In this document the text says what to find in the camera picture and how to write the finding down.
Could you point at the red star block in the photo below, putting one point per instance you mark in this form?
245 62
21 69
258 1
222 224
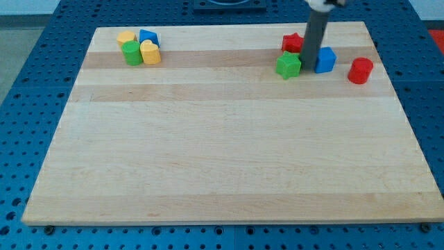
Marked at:
292 43

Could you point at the wooden board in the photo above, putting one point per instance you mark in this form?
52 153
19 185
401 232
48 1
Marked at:
213 135

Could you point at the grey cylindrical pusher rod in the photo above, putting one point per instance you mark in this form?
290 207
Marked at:
315 30

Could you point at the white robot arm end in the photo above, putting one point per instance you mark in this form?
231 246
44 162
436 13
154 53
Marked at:
325 6

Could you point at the red cylinder block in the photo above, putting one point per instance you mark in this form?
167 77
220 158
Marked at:
360 70

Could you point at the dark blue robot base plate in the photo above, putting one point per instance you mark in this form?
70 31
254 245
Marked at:
228 5

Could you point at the yellow heart block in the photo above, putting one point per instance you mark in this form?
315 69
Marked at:
150 52

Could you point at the green star block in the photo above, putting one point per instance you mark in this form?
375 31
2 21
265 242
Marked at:
288 65

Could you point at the green cylinder block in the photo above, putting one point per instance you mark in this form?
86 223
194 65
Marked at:
131 52

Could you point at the yellow hexagon block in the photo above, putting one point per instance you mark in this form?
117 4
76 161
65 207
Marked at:
126 36

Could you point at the blue triangle block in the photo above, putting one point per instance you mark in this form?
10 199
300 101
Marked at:
148 35

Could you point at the blue cube block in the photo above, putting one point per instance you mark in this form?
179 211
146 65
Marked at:
325 60

